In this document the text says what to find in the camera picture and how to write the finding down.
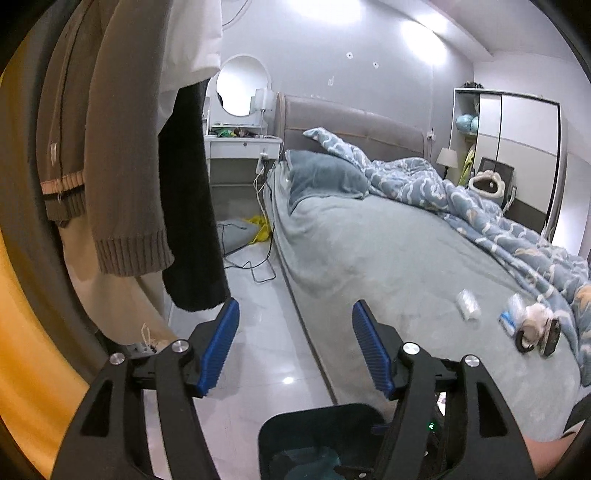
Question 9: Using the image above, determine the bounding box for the grey padded headboard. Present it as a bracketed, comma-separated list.
[276, 92, 426, 164]

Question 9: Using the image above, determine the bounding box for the yellow cloth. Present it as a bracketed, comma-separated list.
[0, 231, 88, 476]

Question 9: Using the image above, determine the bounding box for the white fluffy plush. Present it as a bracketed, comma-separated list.
[522, 302, 552, 340]

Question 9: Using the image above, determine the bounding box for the white cable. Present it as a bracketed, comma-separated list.
[252, 166, 278, 284]

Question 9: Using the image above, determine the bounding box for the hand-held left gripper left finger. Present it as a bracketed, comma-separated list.
[51, 298, 241, 480]

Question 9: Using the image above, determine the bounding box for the blue-grey pillow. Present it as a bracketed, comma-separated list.
[286, 150, 370, 215]

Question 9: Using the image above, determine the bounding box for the black rounded object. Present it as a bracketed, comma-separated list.
[516, 323, 536, 354]

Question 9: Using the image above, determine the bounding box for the white door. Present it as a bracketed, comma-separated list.
[551, 152, 591, 259]

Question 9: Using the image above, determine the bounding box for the grey cloth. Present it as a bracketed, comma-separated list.
[217, 217, 262, 257]

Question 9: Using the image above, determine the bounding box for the white table lamp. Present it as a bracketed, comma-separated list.
[250, 88, 275, 137]

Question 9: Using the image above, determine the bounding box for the round wall mirror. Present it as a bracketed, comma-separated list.
[215, 55, 269, 117]

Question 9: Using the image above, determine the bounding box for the white garment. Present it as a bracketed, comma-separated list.
[159, 0, 225, 134]

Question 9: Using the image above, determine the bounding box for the black fuzzy garment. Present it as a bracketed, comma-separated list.
[157, 78, 230, 311]

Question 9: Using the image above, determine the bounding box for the black cable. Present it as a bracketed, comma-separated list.
[217, 222, 259, 268]

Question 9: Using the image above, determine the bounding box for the white shaded bedside lamp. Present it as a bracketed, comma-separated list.
[436, 148, 459, 178]

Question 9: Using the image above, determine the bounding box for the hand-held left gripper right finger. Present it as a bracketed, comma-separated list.
[352, 299, 539, 480]

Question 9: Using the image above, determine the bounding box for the white cloud-shaped cushion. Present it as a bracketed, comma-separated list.
[468, 170, 509, 198]

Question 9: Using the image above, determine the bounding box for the bed with grey sheet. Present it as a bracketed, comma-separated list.
[268, 152, 585, 441]

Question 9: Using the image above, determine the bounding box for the brown knit sweater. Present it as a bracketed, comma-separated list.
[34, 0, 175, 278]

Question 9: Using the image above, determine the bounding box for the blue cloud-patterned duvet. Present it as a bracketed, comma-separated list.
[302, 127, 591, 388]

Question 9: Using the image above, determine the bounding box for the dark teal trash bin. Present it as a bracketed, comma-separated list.
[259, 403, 402, 480]

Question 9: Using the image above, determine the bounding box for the white wardrobe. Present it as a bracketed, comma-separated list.
[450, 87, 564, 241]

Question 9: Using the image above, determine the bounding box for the blue and white packet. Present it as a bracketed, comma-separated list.
[498, 295, 525, 340]

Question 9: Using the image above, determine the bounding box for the black chair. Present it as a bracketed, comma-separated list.
[475, 157, 515, 208]

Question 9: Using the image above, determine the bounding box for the beige garment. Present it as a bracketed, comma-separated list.
[60, 222, 176, 347]

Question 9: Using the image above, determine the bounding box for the yellow plastic bag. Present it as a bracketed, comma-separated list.
[249, 215, 273, 243]

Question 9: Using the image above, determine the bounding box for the white vanity table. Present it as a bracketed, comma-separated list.
[204, 134, 283, 185]

